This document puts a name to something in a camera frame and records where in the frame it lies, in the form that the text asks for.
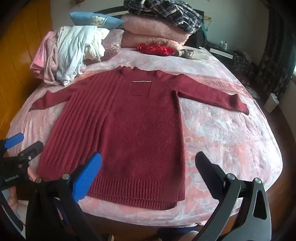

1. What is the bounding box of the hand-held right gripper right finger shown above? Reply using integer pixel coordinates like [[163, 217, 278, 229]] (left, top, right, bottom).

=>
[[195, 151, 272, 241]]

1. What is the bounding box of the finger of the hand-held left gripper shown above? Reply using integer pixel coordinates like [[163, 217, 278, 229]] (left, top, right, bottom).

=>
[[18, 141, 44, 164], [0, 133, 24, 159]]

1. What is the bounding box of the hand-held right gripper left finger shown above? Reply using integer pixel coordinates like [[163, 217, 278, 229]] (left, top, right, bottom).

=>
[[25, 152, 102, 241]]

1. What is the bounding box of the dark red knit sweater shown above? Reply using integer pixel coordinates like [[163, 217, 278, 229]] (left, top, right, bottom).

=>
[[31, 65, 250, 210]]

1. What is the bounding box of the white clothes pile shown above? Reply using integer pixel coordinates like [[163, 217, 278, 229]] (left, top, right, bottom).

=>
[[55, 25, 110, 86]]

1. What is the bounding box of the person's left hand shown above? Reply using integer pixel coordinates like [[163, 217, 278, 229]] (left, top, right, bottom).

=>
[[7, 187, 20, 209]]

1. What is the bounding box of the pink floral bed blanket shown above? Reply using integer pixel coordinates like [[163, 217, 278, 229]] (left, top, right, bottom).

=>
[[6, 46, 284, 226]]

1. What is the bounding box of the light pink garment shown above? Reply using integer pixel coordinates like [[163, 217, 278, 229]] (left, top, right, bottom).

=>
[[30, 31, 60, 84]]

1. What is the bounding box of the dark patterned cloth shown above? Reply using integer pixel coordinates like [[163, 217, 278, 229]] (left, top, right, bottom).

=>
[[232, 50, 255, 75]]

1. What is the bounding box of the beige cloth bag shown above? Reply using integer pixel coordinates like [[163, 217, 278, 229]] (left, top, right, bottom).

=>
[[174, 46, 212, 61]]

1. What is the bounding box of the dark desk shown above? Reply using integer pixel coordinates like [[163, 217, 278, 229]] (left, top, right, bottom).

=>
[[206, 41, 236, 59]]

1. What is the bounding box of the red sequined pouch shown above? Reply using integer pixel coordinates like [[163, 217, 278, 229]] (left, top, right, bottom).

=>
[[136, 43, 174, 56]]

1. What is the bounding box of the mauve embroidered pillow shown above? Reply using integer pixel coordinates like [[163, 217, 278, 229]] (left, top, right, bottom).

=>
[[83, 28, 125, 65]]

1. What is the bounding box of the dark curtain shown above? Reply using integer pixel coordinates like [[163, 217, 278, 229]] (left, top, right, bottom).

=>
[[257, 7, 296, 93]]

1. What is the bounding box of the blue pillow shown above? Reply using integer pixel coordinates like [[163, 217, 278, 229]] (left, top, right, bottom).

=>
[[70, 11, 125, 29]]

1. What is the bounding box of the dark plaid garment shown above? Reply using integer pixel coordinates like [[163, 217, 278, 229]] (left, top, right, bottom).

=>
[[123, 0, 204, 35]]

